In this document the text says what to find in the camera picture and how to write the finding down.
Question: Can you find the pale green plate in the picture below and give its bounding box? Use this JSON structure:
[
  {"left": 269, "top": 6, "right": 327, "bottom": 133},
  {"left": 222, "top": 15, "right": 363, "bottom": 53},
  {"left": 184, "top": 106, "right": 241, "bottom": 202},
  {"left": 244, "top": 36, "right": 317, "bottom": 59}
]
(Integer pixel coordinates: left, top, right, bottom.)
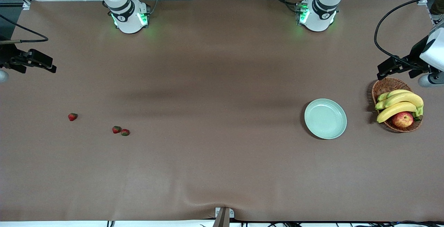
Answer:
[{"left": 304, "top": 98, "right": 347, "bottom": 140}]

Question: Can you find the brown wicker basket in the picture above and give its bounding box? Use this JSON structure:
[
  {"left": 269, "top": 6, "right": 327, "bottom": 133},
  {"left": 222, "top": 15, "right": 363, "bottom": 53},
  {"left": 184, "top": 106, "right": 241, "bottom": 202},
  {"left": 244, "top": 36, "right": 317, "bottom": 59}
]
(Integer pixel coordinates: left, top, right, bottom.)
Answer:
[{"left": 372, "top": 77, "right": 423, "bottom": 133}]

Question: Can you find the small greenish yellow banana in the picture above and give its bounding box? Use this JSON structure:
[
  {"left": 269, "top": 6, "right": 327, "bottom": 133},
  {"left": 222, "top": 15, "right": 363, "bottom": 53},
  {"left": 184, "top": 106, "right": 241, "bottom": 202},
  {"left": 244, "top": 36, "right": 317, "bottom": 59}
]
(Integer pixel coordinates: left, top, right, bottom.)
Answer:
[{"left": 377, "top": 89, "right": 412, "bottom": 102}]

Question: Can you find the red apple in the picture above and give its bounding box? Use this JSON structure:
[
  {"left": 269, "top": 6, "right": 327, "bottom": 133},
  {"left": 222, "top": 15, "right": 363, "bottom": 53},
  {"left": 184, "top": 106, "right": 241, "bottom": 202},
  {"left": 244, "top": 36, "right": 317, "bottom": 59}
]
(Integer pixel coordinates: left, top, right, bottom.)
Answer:
[{"left": 392, "top": 112, "right": 414, "bottom": 128}]

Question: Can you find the brown table cloth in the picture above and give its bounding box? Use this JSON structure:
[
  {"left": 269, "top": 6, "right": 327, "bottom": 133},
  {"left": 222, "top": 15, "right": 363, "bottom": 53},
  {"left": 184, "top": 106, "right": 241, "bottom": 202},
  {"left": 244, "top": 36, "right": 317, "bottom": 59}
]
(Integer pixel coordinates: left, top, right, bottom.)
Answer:
[{"left": 0, "top": 0, "right": 444, "bottom": 222}]

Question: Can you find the brown metal bar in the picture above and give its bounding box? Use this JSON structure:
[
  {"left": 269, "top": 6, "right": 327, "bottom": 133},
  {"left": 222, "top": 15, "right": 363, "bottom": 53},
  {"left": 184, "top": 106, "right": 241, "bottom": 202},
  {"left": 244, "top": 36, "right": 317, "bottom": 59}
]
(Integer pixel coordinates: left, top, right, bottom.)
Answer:
[{"left": 212, "top": 208, "right": 230, "bottom": 227}]

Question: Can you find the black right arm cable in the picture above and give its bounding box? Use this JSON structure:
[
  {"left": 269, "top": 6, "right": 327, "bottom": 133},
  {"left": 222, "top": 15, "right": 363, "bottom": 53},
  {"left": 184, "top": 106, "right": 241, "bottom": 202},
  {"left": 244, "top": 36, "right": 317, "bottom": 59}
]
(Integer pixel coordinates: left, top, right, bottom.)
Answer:
[{"left": 0, "top": 14, "right": 49, "bottom": 44}]

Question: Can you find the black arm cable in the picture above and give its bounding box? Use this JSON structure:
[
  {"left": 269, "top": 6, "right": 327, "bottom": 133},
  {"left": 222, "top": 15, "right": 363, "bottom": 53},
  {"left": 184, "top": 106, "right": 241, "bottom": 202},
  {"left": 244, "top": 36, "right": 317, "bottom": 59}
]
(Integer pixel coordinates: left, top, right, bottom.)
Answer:
[
  {"left": 0, "top": 14, "right": 49, "bottom": 44},
  {"left": 374, "top": 0, "right": 444, "bottom": 70}
]

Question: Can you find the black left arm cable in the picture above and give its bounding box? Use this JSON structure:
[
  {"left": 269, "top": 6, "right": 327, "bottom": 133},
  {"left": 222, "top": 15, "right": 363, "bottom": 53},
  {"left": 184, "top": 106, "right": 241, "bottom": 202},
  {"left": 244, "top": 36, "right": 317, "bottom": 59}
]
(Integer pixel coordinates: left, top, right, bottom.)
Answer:
[{"left": 374, "top": 0, "right": 444, "bottom": 70}]

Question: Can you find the silver metal bracket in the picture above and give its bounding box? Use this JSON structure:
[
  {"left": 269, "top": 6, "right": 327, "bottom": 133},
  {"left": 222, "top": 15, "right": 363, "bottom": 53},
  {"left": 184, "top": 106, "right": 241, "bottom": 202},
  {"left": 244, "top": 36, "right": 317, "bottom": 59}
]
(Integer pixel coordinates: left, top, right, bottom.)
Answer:
[{"left": 215, "top": 207, "right": 235, "bottom": 218}]

